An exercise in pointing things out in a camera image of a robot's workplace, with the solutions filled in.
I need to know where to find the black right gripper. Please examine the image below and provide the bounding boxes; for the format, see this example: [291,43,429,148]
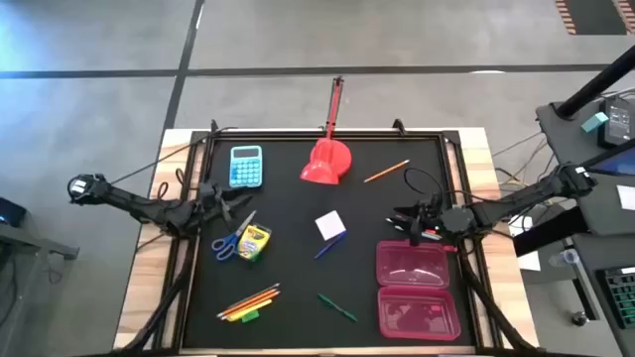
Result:
[385,193,447,234]

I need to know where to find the black power adapter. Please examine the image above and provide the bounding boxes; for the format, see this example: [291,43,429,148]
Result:
[597,96,634,149]

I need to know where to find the clear water bottle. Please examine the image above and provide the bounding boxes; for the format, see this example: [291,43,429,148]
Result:
[548,248,580,269]

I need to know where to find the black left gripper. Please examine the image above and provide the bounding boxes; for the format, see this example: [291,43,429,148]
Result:
[196,180,254,227]

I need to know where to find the dark grey lower desk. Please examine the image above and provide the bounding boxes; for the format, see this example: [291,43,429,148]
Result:
[570,232,635,357]

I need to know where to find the white paper note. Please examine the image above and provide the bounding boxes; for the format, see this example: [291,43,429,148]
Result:
[616,183,635,212]

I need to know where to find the black keyboard with lit keys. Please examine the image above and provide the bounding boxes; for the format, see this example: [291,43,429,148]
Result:
[594,266,635,329]

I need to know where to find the dark grey side desk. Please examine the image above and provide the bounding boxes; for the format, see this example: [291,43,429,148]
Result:
[535,88,635,237]

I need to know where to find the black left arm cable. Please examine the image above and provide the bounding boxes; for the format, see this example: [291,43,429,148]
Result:
[111,126,239,185]

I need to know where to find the yellow highlighter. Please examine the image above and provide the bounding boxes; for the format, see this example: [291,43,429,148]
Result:
[226,298,274,323]

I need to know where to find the pink plastic pencil case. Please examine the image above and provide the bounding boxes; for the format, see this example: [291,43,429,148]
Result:
[375,240,462,342]

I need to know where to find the floor cables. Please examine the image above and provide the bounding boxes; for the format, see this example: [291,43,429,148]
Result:
[490,131,562,199]

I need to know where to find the yellow green crayon box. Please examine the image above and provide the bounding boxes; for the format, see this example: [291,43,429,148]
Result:
[236,222,273,262]

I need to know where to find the laptop screen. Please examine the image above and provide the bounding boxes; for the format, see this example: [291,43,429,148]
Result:
[579,148,635,178]

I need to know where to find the green pen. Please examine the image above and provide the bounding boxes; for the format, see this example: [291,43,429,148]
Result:
[317,293,358,323]

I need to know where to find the blue pen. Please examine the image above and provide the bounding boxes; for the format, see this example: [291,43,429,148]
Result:
[313,230,347,261]

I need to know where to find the red desk lamp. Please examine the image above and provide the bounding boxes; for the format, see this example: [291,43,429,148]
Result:
[299,74,353,186]

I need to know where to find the black aluminium table frame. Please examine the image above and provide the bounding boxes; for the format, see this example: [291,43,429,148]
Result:
[113,118,540,357]

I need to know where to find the blue-handled scissors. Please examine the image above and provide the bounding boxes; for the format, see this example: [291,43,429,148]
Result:
[210,209,258,262]

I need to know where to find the grey metal desk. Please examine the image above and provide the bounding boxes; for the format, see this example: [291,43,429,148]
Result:
[0,220,80,357]

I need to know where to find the black device with blue light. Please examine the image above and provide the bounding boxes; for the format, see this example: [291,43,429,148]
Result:
[0,196,28,228]

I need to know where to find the white sticky note pad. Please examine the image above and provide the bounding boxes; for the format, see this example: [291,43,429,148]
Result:
[314,209,347,242]

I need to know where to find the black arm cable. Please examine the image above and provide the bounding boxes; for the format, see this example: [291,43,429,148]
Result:
[402,167,447,209]
[111,126,239,185]

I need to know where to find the teal block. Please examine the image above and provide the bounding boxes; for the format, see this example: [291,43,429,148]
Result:
[579,111,610,134]

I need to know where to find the black pole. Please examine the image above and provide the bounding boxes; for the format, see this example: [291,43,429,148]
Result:
[555,44,635,120]

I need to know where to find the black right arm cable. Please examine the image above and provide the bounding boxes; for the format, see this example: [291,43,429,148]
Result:
[402,167,447,209]

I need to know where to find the white paper sheet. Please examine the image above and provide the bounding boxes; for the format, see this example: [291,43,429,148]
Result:
[508,215,542,273]

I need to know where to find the teal calculator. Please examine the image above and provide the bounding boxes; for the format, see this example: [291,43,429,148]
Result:
[228,145,264,189]

